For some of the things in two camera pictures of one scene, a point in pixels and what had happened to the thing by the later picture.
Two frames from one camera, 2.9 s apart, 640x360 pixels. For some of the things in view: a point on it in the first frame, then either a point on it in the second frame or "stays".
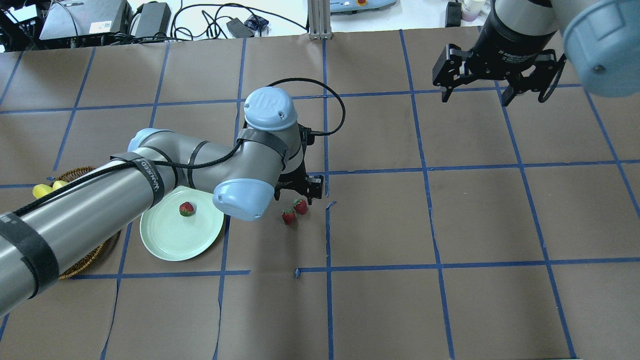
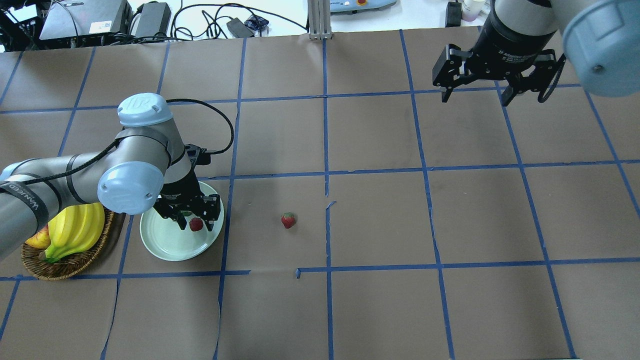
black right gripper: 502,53 stays
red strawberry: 300,205 to 196,224
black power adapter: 238,29 stays
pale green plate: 172,236 stays
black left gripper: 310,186 to 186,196
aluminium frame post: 319,22 stays
